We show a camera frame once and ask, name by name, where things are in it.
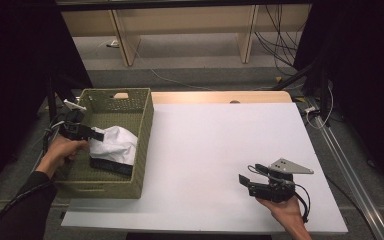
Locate black metal stand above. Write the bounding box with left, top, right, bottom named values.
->
left=44, top=74, right=78, bottom=136
left=269, top=59, right=331, bottom=128

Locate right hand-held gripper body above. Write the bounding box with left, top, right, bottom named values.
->
left=248, top=157, right=315, bottom=203

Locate black curtain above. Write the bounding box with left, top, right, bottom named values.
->
left=0, top=0, right=93, bottom=201
left=293, top=0, right=384, bottom=201

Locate white cable with connector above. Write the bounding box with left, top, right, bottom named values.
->
left=304, top=84, right=334, bottom=131

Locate left hand-held gripper cable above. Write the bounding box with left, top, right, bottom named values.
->
left=29, top=113, right=68, bottom=161

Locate light wooden shelf unit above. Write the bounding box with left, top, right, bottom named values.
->
left=55, top=0, right=314, bottom=68

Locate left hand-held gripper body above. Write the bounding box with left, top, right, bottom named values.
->
left=58, top=99, right=89, bottom=142

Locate bundle of black cables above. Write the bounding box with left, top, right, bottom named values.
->
left=253, top=3, right=309, bottom=77

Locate thin white floor cable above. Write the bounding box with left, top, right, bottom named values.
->
left=94, top=39, right=214, bottom=92

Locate person's left hand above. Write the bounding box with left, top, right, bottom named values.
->
left=34, top=134, right=91, bottom=180

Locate green woven basket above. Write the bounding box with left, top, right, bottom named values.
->
left=46, top=87, right=155, bottom=200

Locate white t-shirt with black collar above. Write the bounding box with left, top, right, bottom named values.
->
left=88, top=125, right=139, bottom=177

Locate person's right hand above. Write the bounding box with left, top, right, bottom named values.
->
left=257, top=195, right=306, bottom=231

